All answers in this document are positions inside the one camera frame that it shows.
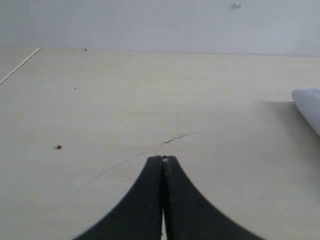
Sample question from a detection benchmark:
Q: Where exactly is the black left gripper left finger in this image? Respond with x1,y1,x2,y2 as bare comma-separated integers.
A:
76,156,163,240

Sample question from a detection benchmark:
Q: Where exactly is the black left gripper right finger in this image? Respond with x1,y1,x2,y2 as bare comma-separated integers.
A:
162,156,260,240

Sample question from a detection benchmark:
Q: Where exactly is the white t-shirt red lettering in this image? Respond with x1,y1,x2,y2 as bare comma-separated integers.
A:
291,88,320,136

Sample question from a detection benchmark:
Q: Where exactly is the small white wall fixture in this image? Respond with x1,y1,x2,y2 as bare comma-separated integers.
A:
231,2,242,9

